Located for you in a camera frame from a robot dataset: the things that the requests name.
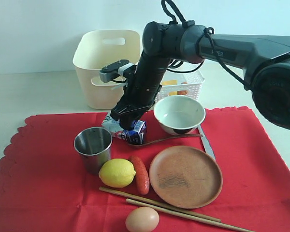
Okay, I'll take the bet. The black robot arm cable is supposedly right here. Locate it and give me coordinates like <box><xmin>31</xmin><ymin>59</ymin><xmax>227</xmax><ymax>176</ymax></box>
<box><xmin>160</xmin><ymin>0</ymin><xmax>251</xmax><ymax>91</ymax></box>

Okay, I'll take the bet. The pale green ceramic bowl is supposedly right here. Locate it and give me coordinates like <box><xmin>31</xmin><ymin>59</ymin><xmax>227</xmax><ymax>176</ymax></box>
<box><xmin>153</xmin><ymin>95</ymin><xmax>206</xmax><ymax>135</ymax></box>

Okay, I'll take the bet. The blue white milk carton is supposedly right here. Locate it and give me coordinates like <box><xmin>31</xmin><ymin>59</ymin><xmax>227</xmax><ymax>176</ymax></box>
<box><xmin>101</xmin><ymin>113</ymin><xmax>147</xmax><ymax>145</ymax></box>

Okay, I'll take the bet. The red scalloped cloth mat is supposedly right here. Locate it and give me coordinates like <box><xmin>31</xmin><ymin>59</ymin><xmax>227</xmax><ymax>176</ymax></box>
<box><xmin>0</xmin><ymin>107</ymin><xmax>290</xmax><ymax>232</ymax></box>

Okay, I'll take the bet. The silver table knife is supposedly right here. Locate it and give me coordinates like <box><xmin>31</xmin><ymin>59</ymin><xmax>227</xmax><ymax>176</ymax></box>
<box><xmin>197</xmin><ymin>125</ymin><xmax>216</xmax><ymax>160</ymax></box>

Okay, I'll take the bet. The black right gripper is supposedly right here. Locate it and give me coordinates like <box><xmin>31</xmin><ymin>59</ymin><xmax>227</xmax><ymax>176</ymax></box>
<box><xmin>110</xmin><ymin>79</ymin><xmax>161</xmax><ymax>131</ymax></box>

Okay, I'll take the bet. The wooden chopstick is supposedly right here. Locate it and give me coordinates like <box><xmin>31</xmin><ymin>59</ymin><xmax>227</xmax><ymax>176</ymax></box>
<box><xmin>99</xmin><ymin>187</ymin><xmax>221</xmax><ymax>222</ymax></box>
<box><xmin>126</xmin><ymin>198</ymin><xmax>251</xmax><ymax>232</ymax></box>

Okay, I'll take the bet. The brown clay plate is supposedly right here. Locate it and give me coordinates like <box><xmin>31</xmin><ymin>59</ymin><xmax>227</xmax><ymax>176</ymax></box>
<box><xmin>149</xmin><ymin>145</ymin><xmax>223</xmax><ymax>209</ymax></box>

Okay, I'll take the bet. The cream plastic storage bin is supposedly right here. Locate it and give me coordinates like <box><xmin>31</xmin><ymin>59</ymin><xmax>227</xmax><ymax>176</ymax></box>
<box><xmin>72</xmin><ymin>30</ymin><xmax>141</xmax><ymax>110</ymax></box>

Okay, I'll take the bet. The dark wooden spoon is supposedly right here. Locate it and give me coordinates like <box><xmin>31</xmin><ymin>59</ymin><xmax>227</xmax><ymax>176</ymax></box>
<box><xmin>129</xmin><ymin>134</ymin><xmax>205</xmax><ymax>147</ymax></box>

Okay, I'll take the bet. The brown egg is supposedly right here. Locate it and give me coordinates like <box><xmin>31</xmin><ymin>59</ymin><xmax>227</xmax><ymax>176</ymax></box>
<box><xmin>125</xmin><ymin>207</ymin><xmax>160</xmax><ymax>232</ymax></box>

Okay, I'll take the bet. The yellow cheese wedge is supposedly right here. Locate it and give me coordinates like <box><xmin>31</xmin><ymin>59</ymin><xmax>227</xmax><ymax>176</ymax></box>
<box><xmin>162</xmin><ymin>80</ymin><xmax>177</xmax><ymax>86</ymax></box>

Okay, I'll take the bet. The stainless steel cup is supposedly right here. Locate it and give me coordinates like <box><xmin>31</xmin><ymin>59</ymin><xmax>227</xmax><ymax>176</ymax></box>
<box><xmin>74</xmin><ymin>127</ymin><xmax>113</xmax><ymax>175</ymax></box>

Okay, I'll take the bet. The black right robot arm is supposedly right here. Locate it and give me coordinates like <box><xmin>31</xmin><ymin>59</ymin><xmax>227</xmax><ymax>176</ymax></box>
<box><xmin>111</xmin><ymin>22</ymin><xmax>290</xmax><ymax>130</ymax></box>

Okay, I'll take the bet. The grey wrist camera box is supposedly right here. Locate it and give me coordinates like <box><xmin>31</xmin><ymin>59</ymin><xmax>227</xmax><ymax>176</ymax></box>
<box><xmin>99</xmin><ymin>59</ymin><xmax>137</xmax><ymax>83</ymax></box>

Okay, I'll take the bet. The yellow lemon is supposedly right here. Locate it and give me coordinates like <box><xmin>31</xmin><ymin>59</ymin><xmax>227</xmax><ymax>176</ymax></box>
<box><xmin>99</xmin><ymin>159</ymin><xmax>136</xmax><ymax>188</ymax></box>

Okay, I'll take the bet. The red sausage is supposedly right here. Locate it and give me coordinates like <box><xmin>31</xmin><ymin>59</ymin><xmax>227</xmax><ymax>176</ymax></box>
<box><xmin>129</xmin><ymin>156</ymin><xmax>150</xmax><ymax>195</ymax></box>

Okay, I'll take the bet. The white perforated plastic basket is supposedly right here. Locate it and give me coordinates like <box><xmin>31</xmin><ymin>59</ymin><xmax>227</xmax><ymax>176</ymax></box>
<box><xmin>155</xmin><ymin>70</ymin><xmax>205</xmax><ymax>102</ymax></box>

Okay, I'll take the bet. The upper wooden chopstick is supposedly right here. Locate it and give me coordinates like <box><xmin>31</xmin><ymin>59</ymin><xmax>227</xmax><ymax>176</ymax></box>
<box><xmin>99</xmin><ymin>187</ymin><xmax>221</xmax><ymax>222</ymax></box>

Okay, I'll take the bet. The lower wooden chopstick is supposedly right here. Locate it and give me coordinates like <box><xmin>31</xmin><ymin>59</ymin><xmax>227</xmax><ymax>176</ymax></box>
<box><xmin>126</xmin><ymin>198</ymin><xmax>251</xmax><ymax>232</ymax></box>

